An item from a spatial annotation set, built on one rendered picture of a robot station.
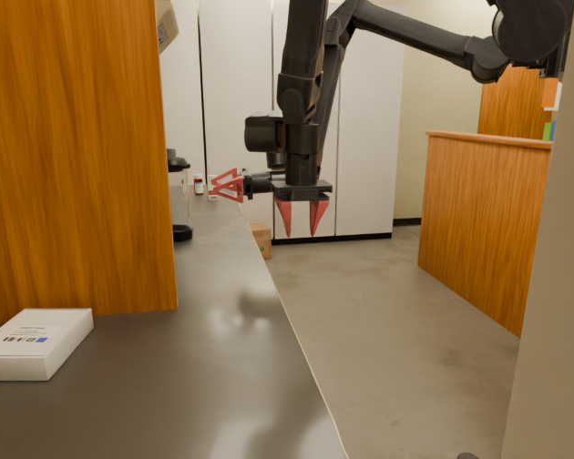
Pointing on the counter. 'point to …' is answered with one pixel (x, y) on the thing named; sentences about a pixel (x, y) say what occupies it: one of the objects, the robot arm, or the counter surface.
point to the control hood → (165, 13)
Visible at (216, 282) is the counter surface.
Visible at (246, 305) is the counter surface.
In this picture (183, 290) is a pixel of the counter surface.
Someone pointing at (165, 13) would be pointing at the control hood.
